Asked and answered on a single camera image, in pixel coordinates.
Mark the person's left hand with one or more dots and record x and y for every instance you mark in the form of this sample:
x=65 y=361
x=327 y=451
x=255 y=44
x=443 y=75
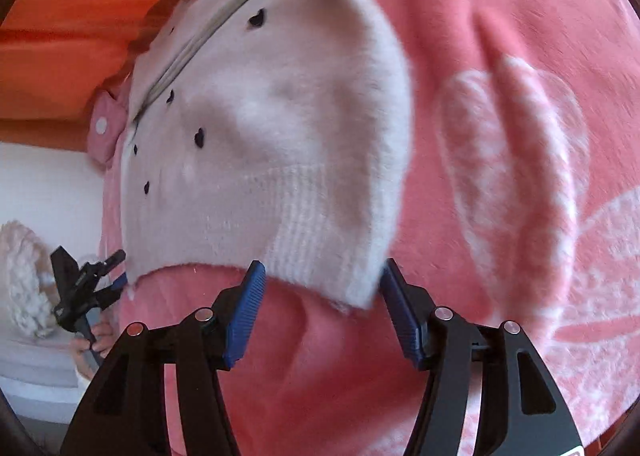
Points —
x=102 y=336

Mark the orange curtain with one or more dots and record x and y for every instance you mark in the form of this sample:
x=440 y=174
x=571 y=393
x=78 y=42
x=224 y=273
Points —
x=75 y=25

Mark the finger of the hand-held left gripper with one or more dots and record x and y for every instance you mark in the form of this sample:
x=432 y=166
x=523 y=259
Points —
x=111 y=292
x=107 y=262

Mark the white bedding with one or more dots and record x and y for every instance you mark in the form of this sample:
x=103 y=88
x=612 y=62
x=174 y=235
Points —
x=35 y=371

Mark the pink cloth white dots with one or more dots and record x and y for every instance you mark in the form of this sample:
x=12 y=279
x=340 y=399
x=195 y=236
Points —
x=106 y=128

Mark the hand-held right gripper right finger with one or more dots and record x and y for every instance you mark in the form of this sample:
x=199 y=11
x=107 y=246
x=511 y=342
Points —
x=400 y=316

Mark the white fluffy pillow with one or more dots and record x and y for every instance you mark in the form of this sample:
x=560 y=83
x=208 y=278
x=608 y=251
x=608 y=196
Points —
x=25 y=276

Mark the pink blanket white flower print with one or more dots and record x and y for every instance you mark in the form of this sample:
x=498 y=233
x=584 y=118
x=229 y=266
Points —
x=500 y=186

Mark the cream fuzzy sweater black hearts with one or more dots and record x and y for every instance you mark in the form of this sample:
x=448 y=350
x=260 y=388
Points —
x=280 y=135

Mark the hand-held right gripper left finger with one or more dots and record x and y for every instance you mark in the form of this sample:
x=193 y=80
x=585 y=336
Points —
x=246 y=316

